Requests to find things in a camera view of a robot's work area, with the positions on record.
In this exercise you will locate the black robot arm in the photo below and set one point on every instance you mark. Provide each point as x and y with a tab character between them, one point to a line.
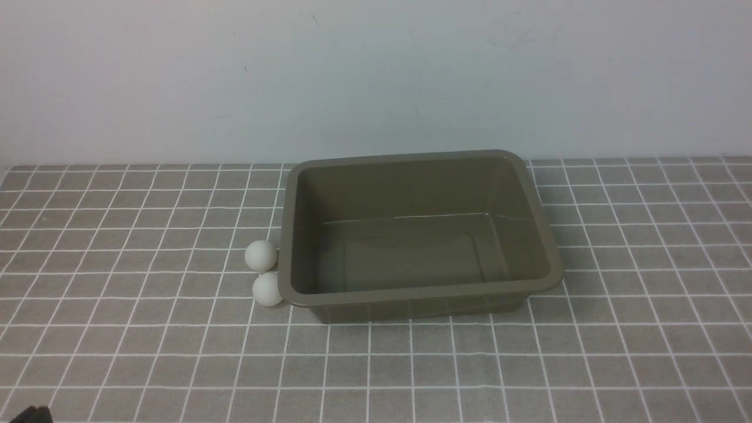
34	414

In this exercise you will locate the olive green plastic bin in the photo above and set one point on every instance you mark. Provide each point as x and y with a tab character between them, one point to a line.
397	237

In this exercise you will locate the grey grid-pattern table mat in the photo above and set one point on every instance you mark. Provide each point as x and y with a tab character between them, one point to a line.
125	297

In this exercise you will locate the white ping-pong ball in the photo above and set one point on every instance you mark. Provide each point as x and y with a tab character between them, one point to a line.
266	291
260	256

